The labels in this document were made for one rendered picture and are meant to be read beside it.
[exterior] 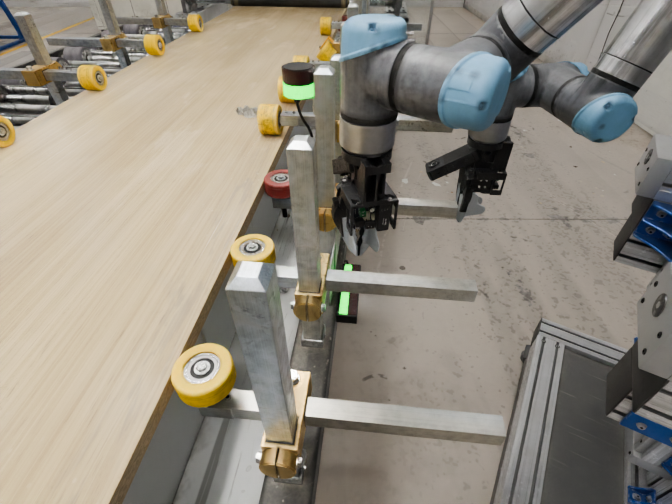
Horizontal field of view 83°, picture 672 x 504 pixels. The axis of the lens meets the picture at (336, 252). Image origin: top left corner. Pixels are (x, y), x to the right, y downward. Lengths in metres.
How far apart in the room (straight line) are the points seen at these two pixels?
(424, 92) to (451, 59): 0.04
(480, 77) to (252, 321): 0.32
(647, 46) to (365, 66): 0.43
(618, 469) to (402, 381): 0.68
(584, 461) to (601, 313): 0.90
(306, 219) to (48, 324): 0.42
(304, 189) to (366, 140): 0.11
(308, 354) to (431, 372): 0.91
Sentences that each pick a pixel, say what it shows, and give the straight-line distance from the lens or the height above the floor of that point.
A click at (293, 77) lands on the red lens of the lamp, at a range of 0.74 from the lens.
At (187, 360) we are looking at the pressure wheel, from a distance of 0.57.
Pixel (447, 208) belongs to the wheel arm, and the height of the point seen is 0.86.
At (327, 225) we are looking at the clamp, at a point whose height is 0.84.
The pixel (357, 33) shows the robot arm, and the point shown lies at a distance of 0.47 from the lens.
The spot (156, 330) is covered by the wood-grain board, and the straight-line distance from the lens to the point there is 0.63.
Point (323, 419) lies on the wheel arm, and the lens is 0.59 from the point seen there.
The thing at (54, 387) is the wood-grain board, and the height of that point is 0.90.
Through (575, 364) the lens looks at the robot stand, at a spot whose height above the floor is 0.21.
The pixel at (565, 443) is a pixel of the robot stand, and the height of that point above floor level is 0.21.
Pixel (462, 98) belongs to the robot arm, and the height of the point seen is 1.22.
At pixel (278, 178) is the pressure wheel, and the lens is 0.90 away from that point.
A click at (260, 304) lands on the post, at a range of 0.33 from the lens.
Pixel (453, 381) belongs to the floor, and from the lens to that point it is 1.63.
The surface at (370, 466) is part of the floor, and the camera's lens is 1.44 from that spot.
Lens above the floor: 1.36
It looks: 41 degrees down
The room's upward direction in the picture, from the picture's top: straight up
